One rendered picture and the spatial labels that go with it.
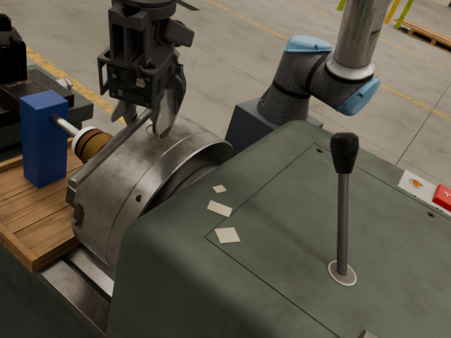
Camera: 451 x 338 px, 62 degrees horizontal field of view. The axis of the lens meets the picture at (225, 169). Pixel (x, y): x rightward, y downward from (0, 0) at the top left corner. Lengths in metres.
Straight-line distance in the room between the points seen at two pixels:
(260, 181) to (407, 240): 0.23
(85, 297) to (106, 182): 0.31
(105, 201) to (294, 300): 0.33
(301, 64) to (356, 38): 0.18
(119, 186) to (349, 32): 0.57
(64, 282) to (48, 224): 0.15
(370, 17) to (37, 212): 0.83
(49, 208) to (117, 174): 0.39
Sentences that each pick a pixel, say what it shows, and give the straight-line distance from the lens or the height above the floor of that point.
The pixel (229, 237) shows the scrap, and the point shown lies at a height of 1.26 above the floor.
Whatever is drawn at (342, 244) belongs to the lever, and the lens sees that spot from 0.47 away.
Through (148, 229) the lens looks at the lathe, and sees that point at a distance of 0.45.
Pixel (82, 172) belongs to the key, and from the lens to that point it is 0.42.
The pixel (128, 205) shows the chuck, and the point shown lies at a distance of 0.59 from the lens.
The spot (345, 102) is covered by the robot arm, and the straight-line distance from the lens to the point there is 0.97.
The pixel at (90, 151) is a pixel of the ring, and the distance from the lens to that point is 0.79.
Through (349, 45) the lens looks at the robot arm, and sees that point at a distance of 0.91.
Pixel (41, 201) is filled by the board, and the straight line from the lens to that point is 1.00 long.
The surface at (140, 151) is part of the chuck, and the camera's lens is 0.61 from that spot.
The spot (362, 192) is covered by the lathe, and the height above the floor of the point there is 1.25.
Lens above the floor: 1.58
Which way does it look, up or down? 35 degrees down
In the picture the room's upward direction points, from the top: 19 degrees clockwise
